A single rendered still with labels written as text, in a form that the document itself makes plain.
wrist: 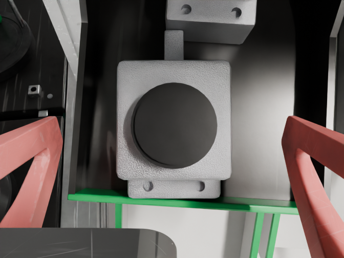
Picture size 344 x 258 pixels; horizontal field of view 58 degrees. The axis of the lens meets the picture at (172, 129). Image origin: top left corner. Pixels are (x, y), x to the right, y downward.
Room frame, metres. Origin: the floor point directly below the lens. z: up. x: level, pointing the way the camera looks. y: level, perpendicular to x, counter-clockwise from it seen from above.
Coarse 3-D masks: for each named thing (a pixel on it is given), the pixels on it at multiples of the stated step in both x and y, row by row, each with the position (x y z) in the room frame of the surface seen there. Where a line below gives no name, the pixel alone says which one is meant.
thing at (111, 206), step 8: (112, 208) 0.12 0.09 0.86; (112, 216) 0.10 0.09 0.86; (112, 224) 0.09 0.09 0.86; (280, 248) 0.07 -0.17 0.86; (288, 248) 0.07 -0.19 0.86; (296, 248) 0.07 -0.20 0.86; (280, 256) 0.05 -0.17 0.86; (288, 256) 0.06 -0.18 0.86; (296, 256) 0.06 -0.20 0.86; (304, 256) 0.06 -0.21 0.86
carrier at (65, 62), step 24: (0, 0) 0.45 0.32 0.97; (24, 0) 0.46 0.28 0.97; (0, 24) 0.37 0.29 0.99; (24, 24) 0.37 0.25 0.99; (48, 24) 0.40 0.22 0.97; (0, 48) 0.32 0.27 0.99; (24, 48) 0.33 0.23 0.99; (48, 48) 0.35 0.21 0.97; (0, 72) 0.28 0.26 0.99; (24, 72) 0.29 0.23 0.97; (48, 72) 0.30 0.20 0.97; (0, 96) 0.25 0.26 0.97; (24, 96) 0.25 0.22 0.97; (48, 96) 0.25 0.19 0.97
